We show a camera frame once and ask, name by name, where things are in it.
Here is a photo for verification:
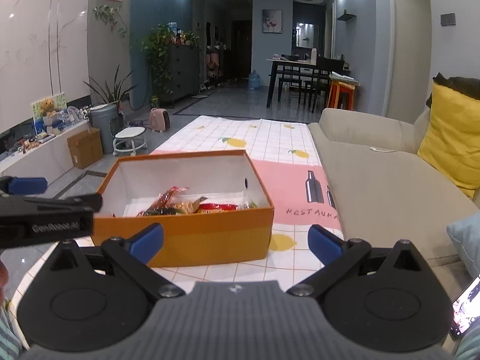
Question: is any red Mimi fries bag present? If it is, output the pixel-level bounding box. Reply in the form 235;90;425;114
137;186;188;217

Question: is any clear caramel nut bag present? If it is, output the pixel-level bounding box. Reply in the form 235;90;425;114
172;197;207;215

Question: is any red cartoon snack bag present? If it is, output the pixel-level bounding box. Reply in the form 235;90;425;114
197;203;238;213

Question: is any black green nut bag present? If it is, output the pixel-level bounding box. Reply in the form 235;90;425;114
142;206;184;216

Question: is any green raisin bag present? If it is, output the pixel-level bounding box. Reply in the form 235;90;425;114
237;192;258;211

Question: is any white tv counter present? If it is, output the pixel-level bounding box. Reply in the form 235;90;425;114
0;120;89;184

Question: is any brown cardboard carton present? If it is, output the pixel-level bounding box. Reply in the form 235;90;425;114
67;127;103;169

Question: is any orange cardboard box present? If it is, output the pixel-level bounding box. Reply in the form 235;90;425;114
91;150;274;267

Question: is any beige sofa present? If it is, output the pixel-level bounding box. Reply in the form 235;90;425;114
308;108;479;299

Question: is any teddy bear picture card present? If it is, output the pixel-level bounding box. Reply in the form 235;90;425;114
31;93;67;134

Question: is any lemon pattern tablecloth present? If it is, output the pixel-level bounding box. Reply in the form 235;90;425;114
9;115;346;308

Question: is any white round stool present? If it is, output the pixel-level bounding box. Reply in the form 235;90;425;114
112;127;147;156

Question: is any grey plant pot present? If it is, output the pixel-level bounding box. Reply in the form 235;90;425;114
89;103;124;155

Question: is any pink small heater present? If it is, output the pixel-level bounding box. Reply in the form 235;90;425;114
149;108;171;133

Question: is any light blue cushion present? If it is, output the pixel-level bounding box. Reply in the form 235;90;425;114
447;213;480;278

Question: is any orange stool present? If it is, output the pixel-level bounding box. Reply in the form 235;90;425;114
326;80;356;111

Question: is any smartphone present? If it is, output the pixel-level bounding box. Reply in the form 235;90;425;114
450;277;480;341

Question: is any yellow cushion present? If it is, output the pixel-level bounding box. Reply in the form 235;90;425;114
417;83;479;199

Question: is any black dining table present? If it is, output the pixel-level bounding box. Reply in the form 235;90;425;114
266;57;351;112

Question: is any blue water jug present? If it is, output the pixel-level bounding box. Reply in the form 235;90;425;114
247;71;260;91

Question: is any dark drawer cabinet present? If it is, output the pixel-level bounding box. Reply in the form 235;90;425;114
161;45;199;105

